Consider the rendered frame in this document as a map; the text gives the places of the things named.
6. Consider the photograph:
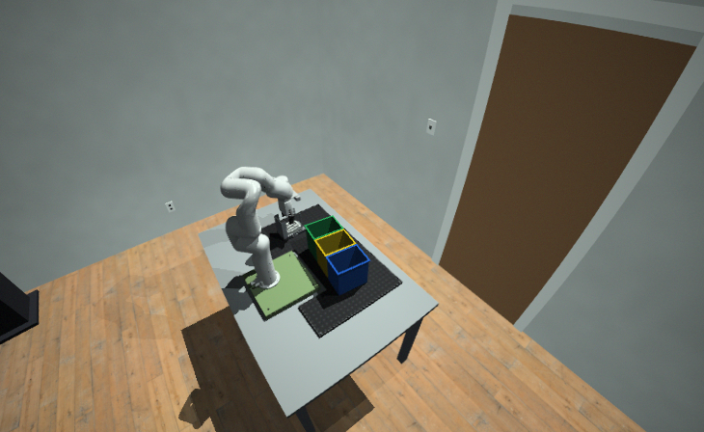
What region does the yellow open-top bin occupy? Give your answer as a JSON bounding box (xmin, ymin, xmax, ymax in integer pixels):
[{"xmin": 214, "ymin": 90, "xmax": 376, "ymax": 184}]
[{"xmin": 314, "ymin": 229, "xmax": 356, "ymax": 278}]

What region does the green open-top bin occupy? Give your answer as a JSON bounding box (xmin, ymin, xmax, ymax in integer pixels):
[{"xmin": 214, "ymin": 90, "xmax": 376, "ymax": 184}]
[{"xmin": 305, "ymin": 216, "xmax": 344, "ymax": 261}]

